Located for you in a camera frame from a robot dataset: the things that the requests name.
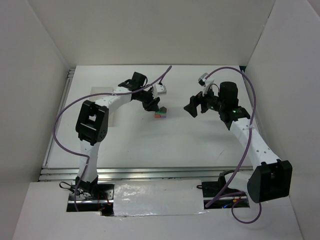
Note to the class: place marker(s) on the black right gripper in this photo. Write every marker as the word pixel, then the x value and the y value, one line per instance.
pixel 200 102

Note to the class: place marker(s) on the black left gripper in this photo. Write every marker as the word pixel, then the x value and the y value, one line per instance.
pixel 149 101

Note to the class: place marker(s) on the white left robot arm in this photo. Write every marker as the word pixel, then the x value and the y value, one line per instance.
pixel 92 128

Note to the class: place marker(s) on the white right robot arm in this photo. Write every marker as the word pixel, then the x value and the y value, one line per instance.
pixel 271 177

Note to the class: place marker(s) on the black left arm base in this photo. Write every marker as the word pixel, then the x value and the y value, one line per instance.
pixel 103 192

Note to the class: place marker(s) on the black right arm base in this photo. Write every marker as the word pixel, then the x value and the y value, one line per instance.
pixel 211 188

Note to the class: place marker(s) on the silver foil sheet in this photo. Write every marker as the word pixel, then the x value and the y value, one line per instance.
pixel 157 198

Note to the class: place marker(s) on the aluminium front rail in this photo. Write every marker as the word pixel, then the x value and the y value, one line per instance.
pixel 153 173

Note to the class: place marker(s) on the aluminium left rail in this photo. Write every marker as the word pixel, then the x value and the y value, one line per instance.
pixel 62 103

